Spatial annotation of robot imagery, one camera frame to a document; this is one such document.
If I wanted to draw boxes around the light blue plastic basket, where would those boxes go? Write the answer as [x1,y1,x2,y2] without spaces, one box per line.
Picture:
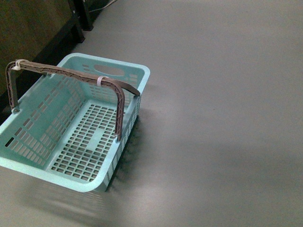
[0,53,150,192]

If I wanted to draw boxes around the white zip tie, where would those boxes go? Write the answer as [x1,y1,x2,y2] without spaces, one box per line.
[12,59,26,71]
[97,76,103,87]

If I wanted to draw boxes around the dark wooden cabinet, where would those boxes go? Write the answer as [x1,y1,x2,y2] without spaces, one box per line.
[0,0,100,100]

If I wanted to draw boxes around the white zip tie left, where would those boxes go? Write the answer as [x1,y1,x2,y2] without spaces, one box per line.
[12,59,26,71]

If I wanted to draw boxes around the brown basket handle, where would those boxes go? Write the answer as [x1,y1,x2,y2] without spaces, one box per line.
[5,60,141,141]

